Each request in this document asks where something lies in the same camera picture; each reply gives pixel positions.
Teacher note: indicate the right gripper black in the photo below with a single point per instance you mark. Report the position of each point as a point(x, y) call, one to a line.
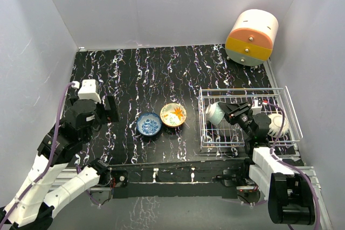
point(233, 116)

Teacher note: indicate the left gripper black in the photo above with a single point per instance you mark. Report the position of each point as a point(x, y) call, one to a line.
point(111, 114)

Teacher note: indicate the light green bowl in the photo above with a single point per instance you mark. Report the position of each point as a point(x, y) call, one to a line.
point(214, 114)

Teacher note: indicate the white striped bowl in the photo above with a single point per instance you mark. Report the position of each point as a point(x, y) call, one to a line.
point(277, 127)

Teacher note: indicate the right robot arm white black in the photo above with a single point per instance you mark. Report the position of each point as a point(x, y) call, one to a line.
point(290, 195)

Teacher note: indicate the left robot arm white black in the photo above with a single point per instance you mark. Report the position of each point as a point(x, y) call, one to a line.
point(34, 206)

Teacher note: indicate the blue patterned bowl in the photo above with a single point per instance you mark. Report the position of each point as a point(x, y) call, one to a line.
point(149, 124)

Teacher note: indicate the orange flower bowl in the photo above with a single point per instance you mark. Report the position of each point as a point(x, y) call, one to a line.
point(173, 115)

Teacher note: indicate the round drawer cabinet pastel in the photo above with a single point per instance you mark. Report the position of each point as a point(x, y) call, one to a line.
point(252, 37)

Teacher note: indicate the black front mounting bar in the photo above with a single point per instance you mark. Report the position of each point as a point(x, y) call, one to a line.
point(182, 181)

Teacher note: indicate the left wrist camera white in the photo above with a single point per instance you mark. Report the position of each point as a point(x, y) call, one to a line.
point(89, 90)

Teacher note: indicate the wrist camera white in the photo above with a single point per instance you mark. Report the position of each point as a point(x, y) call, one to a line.
point(258, 106)
point(89, 90)

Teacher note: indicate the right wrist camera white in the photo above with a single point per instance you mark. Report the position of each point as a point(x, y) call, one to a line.
point(258, 106)

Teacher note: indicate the white wire dish rack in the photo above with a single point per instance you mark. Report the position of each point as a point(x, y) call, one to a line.
point(225, 135)

